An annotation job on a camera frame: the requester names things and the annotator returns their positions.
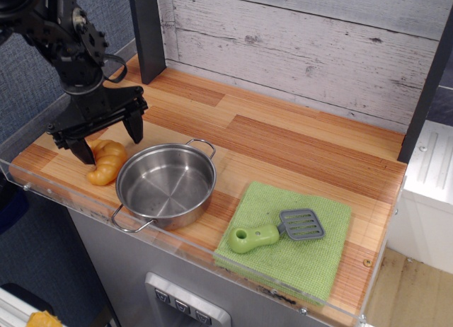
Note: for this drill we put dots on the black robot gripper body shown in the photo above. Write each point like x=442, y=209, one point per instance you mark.
x=89, y=113

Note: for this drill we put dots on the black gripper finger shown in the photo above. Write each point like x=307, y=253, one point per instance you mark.
x=134, y=126
x=82, y=151

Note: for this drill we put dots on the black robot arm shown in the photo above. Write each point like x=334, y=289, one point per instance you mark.
x=67, y=40

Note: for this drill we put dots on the dark vertical post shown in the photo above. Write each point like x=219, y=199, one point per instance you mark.
x=439, y=63
x=148, y=38

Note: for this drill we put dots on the green woven cloth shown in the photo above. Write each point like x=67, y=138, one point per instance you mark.
x=302, y=269

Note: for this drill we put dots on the yellow black object bottom left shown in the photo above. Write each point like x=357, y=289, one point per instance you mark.
x=20, y=307

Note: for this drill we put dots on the white aluminium side unit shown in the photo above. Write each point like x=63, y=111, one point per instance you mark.
x=422, y=225

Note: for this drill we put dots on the orange plastic croissant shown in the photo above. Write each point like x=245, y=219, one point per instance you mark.
x=109, y=158

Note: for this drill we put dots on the stainless steel pot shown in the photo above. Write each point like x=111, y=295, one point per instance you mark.
x=167, y=185

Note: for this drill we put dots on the dark left vertical post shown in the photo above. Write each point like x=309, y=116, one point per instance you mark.
x=148, y=38

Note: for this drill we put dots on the green grey toy spatula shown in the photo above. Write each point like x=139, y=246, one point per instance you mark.
x=298, y=225

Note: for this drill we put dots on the silver dispenser button panel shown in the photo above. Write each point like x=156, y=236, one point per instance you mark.
x=204, y=312

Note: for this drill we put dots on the clear acrylic guard rail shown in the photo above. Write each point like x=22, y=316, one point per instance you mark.
x=266, y=138

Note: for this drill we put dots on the dark right vertical post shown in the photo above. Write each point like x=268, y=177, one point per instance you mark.
x=439, y=63

